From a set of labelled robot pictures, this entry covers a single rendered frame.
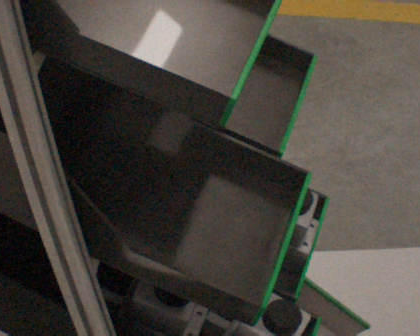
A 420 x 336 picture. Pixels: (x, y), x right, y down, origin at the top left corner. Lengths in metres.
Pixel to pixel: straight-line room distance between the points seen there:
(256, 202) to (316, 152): 2.18
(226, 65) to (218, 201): 0.15
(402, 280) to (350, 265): 0.08
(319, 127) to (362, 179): 0.28
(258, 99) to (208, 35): 0.22
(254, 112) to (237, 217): 0.12
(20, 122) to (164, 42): 0.09
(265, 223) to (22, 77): 0.24
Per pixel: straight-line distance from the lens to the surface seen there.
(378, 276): 1.30
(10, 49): 0.49
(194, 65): 0.53
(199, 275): 0.63
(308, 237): 0.85
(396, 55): 3.26
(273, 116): 0.76
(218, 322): 0.76
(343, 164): 2.81
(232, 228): 0.66
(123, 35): 0.54
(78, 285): 0.60
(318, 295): 1.01
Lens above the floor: 1.82
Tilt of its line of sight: 40 degrees down
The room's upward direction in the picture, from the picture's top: 10 degrees counter-clockwise
